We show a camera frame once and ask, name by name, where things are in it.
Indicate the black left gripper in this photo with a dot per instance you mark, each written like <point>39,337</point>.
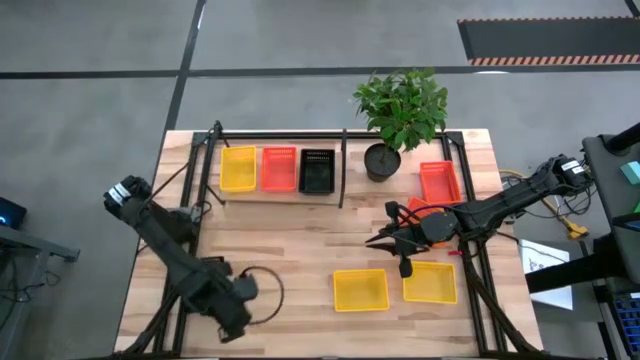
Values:
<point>225,310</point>

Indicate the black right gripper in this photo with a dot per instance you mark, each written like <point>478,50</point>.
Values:
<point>435,230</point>

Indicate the red plastic basket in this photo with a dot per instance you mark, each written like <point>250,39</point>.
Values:
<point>440,182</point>
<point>417,205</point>
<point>278,170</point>

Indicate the yellow plastic basket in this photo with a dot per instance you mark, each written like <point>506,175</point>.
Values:
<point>238,169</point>
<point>361,291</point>
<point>432,285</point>

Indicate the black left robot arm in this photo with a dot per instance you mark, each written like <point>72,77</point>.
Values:
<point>165,240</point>

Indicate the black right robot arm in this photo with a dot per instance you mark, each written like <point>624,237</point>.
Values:
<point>500,207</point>

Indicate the small red clip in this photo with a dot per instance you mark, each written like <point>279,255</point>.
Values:
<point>456,252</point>

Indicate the black plant pot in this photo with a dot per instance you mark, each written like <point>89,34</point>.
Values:
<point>380,166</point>

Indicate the green leafy plant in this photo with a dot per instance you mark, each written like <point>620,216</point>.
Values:
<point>400,107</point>

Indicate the white paper sheet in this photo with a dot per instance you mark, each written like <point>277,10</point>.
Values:
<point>542,255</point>

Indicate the black slanted beam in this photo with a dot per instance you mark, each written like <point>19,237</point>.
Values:
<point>575,272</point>

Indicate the grey desk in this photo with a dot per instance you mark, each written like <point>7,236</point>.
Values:
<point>30,245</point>

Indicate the dark grey cart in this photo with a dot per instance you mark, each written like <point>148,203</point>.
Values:
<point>607,200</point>

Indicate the black device with light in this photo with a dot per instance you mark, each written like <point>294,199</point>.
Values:
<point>12,212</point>

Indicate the teal box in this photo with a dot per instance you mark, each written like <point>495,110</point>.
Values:
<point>631,173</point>

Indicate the backlit keyboard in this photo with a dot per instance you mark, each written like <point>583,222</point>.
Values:
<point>627,320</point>

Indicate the black hazard-striped floor mat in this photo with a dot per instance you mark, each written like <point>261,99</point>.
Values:
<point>550,40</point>

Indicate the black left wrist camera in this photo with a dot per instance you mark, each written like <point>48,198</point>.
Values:
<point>246,289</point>

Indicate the black shelf end post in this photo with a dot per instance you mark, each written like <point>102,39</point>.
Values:
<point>343,170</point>

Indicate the black aluminium table frame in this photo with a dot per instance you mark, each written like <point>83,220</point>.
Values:
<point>325,135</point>

